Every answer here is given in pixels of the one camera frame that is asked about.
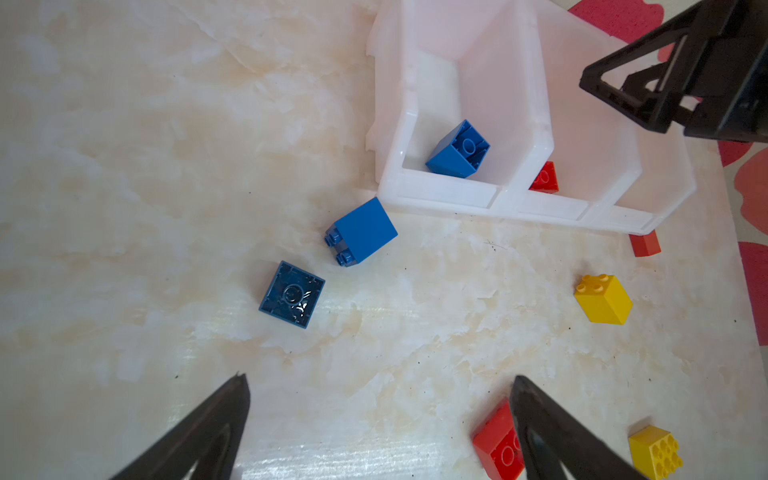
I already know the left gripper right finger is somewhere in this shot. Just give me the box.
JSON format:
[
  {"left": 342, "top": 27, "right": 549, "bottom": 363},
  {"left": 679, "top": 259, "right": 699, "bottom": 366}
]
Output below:
[{"left": 510, "top": 375, "right": 643, "bottom": 479}]

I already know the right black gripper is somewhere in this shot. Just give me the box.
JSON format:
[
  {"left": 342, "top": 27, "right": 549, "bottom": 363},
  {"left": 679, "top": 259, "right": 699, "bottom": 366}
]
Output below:
[{"left": 579, "top": 1, "right": 767, "bottom": 143}]

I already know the blue flat lego brick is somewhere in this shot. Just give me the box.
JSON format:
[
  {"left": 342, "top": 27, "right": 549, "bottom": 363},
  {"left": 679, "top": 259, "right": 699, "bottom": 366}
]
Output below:
[{"left": 259, "top": 261, "right": 325, "bottom": 329}]

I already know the small dark blue lego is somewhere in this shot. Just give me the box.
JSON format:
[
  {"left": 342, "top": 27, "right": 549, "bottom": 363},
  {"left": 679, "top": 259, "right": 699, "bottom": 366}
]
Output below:
[{"left": 426, "top": 120, "right": 490, "bottom": 178}]

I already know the white three-compartment plastic bin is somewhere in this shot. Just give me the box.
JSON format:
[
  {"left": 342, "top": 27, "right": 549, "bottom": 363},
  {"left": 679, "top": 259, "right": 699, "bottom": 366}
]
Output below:
[{"left": 366, "top": 1, "right": 696, "bottom": 235}]

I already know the yellow lego cube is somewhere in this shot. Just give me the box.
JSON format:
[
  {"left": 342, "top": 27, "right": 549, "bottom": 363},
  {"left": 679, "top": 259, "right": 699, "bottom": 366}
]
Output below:
[{"left": 574, "top": 274, "right": 633, "bottom": 325}]

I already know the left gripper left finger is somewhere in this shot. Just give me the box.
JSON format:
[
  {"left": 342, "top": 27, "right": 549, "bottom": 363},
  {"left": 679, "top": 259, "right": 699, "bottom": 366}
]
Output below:
[{"left": 115, "top": 374, "right": 250, "bottom": 479}]

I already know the red long lego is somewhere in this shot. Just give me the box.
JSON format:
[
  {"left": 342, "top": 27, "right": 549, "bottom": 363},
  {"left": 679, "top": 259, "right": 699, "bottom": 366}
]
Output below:
[
  {"left": 472, "top": 397, "right": 525, "bottom": 480},
  {"left": 529, "top": 161, "right": 559, "bottom": 194}
]

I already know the blue lego cube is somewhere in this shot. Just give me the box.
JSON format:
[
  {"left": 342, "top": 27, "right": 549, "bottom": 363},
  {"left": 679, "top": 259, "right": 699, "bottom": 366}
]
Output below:
[{"left": 324, "top": 197, "right": 398, "bottom": 267}]

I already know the yellow flat lego right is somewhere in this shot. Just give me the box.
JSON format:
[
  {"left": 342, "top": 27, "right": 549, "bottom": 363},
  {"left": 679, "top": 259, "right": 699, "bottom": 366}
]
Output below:
[{"left": 629, "top": 425, "right": 684, "bottom": 480}]

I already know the small red lego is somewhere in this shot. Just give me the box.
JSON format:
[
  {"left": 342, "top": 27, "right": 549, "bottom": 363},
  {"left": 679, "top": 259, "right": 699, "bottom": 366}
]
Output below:
[{"left": 629, "top": 230, "right": 662, "bottom": 258}]

